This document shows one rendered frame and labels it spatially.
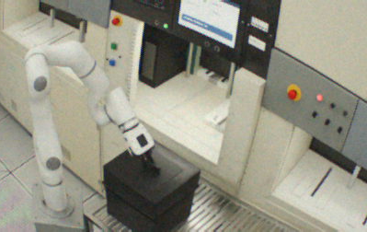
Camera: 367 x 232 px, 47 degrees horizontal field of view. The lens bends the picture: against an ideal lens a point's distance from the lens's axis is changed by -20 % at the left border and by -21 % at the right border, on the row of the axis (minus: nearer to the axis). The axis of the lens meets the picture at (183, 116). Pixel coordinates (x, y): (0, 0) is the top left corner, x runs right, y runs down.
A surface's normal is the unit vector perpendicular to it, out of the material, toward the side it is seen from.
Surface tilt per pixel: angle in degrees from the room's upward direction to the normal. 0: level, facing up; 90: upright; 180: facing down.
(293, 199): 0
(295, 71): 90
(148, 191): 0
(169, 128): 0
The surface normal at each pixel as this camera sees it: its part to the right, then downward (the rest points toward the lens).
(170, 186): 0.11, -0.79
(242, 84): -0.61, 0.42
